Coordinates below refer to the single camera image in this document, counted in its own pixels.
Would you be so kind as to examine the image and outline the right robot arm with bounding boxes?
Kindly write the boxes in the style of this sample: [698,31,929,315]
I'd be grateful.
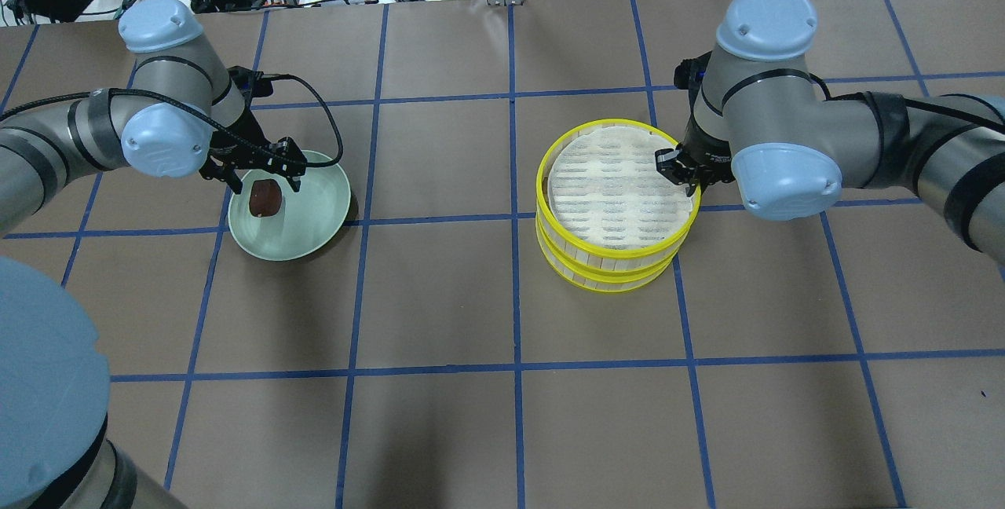
[656,0,1004,263]

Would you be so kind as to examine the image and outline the brown steamed bun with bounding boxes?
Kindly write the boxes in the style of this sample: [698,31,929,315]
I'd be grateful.
[247,178,283,218]

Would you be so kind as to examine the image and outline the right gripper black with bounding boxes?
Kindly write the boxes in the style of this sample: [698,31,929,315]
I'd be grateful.
[656,120,735,196]

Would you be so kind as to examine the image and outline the light green plate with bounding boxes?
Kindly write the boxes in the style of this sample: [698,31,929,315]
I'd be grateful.
[227,164,352,261]

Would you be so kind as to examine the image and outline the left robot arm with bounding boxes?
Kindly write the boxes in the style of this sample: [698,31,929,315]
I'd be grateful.
[1,0,309,508]

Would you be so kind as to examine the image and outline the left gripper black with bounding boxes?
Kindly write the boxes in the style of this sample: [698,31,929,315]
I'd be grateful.
[198,112,308,194]

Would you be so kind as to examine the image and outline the yellow bamboo steamer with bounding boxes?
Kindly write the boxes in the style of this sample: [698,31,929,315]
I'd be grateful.
[535,119,704,293]

